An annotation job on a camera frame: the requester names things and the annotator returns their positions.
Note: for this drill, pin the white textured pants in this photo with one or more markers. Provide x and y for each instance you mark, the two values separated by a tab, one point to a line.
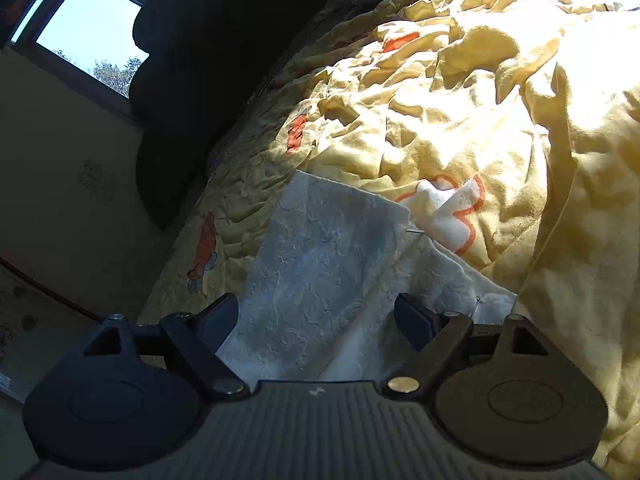
310	270

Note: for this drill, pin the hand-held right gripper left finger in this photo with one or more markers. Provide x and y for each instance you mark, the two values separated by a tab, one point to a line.
219	316

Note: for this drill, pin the wall socket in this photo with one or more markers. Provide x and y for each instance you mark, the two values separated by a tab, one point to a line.
97	180

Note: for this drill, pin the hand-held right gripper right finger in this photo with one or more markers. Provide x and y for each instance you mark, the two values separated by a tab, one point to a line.
412	319

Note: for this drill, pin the yellow printed bedspread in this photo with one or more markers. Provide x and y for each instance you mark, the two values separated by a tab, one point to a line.
450	85

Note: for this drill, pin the dark scalloped headboard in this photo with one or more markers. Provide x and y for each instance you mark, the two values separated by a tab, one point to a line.
200	60

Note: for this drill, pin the wardrobe with flower stickers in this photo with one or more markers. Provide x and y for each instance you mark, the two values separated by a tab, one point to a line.
30	320

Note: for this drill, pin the window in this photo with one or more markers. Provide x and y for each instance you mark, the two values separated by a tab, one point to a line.
85	25

